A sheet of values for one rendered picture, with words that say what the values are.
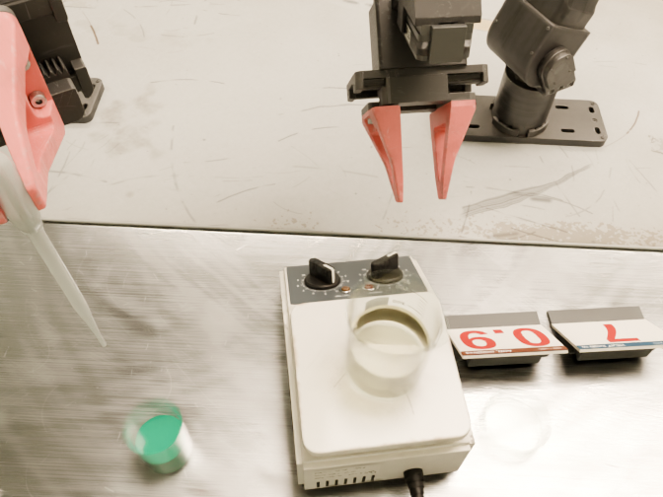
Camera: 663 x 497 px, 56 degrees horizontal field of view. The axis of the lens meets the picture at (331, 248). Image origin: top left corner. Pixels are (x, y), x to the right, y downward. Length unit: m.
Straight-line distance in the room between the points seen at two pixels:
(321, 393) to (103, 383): 0.21
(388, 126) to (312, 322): 0.16
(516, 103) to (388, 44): 0.28
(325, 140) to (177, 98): 0.19
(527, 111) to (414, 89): 0.28
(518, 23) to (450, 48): 0.26
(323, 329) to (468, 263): 0.21
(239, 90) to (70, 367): 0.39
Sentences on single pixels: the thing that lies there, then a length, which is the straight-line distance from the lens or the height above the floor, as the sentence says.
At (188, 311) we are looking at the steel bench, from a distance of 0.60.
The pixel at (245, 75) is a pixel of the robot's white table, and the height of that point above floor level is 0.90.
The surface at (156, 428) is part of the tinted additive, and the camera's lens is 0.53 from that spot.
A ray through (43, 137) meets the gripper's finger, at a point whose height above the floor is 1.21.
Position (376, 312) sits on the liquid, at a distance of 0.45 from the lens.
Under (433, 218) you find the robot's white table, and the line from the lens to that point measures 0.66.
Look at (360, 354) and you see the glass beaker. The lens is 0.41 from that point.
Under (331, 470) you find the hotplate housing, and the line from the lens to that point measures 0.47.
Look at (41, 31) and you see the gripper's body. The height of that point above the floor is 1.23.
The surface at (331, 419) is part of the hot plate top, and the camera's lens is 0.45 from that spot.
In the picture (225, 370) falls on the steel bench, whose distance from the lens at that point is 0.57.
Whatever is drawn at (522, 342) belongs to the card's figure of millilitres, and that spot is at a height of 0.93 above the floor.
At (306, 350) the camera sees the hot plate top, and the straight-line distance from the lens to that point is 0.47.
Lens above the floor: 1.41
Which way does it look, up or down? 54 degrees down
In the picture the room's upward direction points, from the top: 2 degrees clockwise
